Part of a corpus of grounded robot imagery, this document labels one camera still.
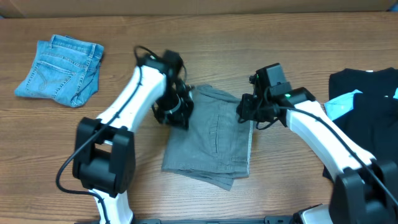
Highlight light blue garment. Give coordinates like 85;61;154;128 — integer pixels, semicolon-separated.
324;90;397;121

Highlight brown cardboard backdrop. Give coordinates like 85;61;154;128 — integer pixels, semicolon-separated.
1;0;396;18

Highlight grey cotton shorts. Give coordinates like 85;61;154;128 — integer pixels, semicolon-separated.
162;85;254;190

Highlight black t-shirt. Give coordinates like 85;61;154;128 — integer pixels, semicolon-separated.
328;68;397;162

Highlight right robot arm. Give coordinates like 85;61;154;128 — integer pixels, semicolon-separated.
236;63;397;224

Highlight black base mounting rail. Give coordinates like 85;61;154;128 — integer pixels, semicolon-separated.
74;215;299;224

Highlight folded blue denim jeans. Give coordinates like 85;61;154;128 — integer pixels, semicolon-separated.
14;34;104;108

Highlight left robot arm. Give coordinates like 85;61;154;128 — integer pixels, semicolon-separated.
72;50;193;223

